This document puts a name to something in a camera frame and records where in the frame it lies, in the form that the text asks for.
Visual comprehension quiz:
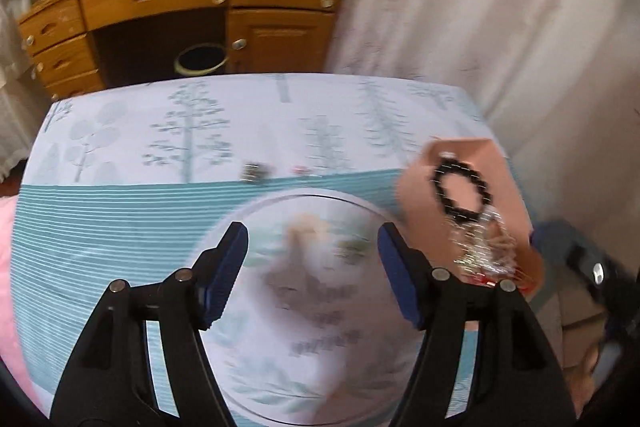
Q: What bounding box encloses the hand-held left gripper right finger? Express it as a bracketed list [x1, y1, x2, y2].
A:
[377, 222, 573, 427]

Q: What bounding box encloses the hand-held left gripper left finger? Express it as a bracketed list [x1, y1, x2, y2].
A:
[50, 221, 250, 427]

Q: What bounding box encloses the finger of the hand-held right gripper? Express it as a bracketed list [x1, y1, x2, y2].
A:
[532, 219, 632, 308]

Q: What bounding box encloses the red bead bracelet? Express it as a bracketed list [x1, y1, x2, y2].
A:
[470, 271, 532, 296]

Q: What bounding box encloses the pink plastic box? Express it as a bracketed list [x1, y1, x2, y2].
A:
[395, 138, 546, 298]

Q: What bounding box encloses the black bead bracelet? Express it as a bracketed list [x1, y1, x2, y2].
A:
[431, 154, 496, 220]

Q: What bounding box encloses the green flower brooch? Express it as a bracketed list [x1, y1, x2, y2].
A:
[335, 241, 367, 261]

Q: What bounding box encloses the tree print tablecloth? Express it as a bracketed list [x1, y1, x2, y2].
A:
[12, 74, 541, 425]

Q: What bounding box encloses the black trash bin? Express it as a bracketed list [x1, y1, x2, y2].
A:
[174, 43, 229, 76]

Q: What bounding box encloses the pink fleece blanket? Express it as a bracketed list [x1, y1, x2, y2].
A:
[0, 197, 46, 408]

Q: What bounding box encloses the wooden desk with drawers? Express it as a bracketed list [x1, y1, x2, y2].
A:
[19, 0, 351, 100]

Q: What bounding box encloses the white leaf print curtain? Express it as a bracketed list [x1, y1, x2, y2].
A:
[325, 0, 640, 258]

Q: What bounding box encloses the white lace bed cover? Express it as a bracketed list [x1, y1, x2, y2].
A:
[0, 0, 56, 188]

